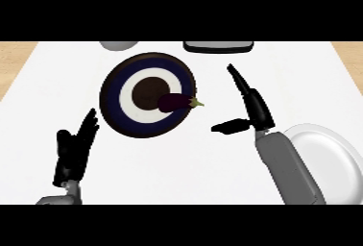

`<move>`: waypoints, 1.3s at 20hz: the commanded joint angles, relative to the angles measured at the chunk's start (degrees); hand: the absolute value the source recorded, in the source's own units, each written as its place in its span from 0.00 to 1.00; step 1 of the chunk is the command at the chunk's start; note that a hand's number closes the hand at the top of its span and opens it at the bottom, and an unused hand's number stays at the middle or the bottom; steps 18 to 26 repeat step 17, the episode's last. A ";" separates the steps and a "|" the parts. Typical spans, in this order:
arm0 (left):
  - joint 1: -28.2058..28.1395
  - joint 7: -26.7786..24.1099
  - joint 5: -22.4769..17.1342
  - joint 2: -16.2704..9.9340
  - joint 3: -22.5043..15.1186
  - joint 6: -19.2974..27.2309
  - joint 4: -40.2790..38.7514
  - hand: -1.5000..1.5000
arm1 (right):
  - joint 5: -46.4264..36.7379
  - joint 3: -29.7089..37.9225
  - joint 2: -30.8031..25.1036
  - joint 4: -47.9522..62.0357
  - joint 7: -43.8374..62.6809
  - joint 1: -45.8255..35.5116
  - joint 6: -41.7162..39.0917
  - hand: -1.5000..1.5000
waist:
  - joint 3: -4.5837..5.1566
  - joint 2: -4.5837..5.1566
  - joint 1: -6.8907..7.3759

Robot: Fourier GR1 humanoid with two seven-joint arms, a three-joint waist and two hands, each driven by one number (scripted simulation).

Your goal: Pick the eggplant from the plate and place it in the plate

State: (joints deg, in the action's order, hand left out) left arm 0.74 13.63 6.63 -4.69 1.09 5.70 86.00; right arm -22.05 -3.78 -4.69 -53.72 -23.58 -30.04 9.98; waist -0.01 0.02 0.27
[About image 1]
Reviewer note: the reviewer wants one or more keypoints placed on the dark blue ringed plate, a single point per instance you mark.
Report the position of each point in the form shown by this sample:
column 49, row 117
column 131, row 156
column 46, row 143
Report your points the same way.
column 142, row 96

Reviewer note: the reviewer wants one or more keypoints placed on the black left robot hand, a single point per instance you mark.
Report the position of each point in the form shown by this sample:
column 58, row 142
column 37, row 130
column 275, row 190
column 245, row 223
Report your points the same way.
column 71, row 150

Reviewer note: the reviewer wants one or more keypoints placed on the grey round bowl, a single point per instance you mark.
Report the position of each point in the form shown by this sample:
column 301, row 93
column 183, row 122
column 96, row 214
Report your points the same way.
column 118, row 45

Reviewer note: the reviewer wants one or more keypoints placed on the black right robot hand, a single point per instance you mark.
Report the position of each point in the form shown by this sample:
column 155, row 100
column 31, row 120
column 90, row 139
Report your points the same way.
column 257, row 110

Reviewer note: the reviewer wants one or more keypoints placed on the purple eggplant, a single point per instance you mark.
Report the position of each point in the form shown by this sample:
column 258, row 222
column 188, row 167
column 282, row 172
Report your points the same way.
column 174, row 102

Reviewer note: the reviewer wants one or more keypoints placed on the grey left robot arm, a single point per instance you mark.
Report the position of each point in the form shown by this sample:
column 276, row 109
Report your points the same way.
column 64, row 195

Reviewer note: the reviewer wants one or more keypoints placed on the white plate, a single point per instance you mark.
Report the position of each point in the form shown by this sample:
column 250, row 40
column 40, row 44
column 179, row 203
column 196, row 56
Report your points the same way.
column 331, row 163

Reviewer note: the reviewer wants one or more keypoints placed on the grey black-rimmed tray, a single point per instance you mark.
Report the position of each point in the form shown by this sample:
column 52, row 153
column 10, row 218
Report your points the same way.
column 219, row 46

